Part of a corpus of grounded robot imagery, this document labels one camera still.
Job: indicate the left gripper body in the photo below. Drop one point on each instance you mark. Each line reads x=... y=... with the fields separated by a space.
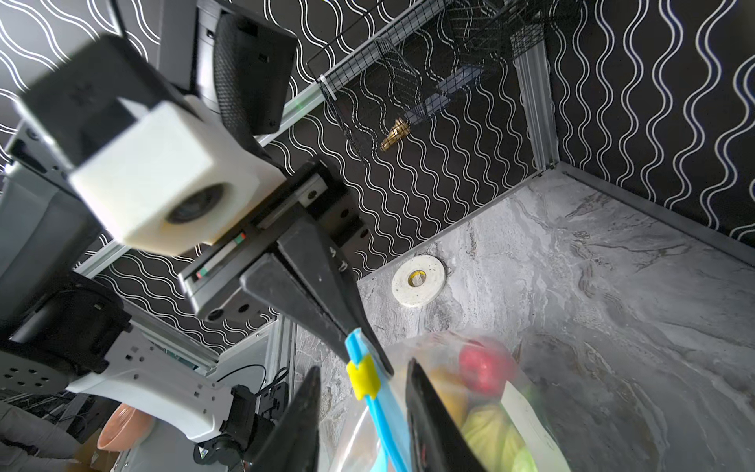
x=212 y=282

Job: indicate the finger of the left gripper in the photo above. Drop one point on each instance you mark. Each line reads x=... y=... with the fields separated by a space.
x=322 y=269
x=271 y=283

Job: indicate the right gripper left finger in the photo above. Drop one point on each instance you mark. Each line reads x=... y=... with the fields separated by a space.
x=294 y=445

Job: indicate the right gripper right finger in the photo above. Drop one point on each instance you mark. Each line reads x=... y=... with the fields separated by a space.
x=436 y=444

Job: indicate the green cabbage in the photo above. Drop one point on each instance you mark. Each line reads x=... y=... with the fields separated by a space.
x=495 y=441

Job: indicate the clear zip top bag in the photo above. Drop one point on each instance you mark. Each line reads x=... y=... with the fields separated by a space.
x=375 y=436

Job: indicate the red tomato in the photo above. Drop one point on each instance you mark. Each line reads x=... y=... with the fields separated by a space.
x=486 y=369

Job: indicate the white daikon radish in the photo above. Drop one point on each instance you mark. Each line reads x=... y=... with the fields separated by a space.
x=541 y=451

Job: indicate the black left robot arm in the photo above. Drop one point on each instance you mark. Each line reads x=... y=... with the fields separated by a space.
x=60 y=330

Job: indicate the white tape roll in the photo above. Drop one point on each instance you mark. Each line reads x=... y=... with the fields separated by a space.
x=418 y=281

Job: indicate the pink bowl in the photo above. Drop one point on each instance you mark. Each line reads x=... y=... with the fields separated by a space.
x=126 y=428

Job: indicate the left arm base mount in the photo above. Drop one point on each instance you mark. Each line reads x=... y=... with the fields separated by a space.
x=252 y=419

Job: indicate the black wire wall basket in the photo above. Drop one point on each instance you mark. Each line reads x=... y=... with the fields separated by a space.
x=380 y=88

